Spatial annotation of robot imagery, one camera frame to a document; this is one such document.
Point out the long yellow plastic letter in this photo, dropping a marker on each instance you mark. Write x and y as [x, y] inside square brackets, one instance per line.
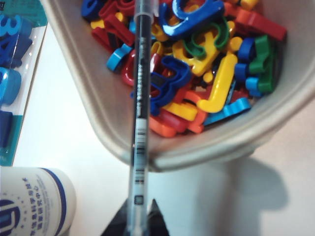
[224, 83]

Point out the small dark blue plastic letter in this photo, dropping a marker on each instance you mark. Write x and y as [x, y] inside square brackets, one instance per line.
[93, 8]

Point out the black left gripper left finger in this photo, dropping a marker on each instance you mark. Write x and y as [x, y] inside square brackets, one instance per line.
[115, 226]

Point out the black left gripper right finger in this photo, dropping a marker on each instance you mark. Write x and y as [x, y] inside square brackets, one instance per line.
[157, 223]

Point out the white paper cup blue logo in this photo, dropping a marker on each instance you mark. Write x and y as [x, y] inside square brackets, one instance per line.
[37, 201]

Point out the teal toy number package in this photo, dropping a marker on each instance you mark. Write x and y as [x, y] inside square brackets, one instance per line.
[14, 73]

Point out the red looped plastic letter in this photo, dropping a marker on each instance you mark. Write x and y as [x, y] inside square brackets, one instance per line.
[128, 73]

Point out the black gel pen clear barrel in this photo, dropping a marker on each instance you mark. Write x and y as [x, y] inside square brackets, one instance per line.
[140, 98]

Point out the orange red plastic letter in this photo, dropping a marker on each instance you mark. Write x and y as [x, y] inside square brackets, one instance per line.
[261, 23]

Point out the light blue plastic letter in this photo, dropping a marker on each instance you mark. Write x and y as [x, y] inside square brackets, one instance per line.
[118, 57]
[229, 110]

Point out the wide yellow plastic letter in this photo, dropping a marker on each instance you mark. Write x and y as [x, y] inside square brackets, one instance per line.
[194, 61]

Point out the green plastic letter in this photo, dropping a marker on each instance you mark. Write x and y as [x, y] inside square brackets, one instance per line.
[221, 37]
[264, 64]

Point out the beige pulp tray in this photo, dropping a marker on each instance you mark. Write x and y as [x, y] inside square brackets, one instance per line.
[98, 98]

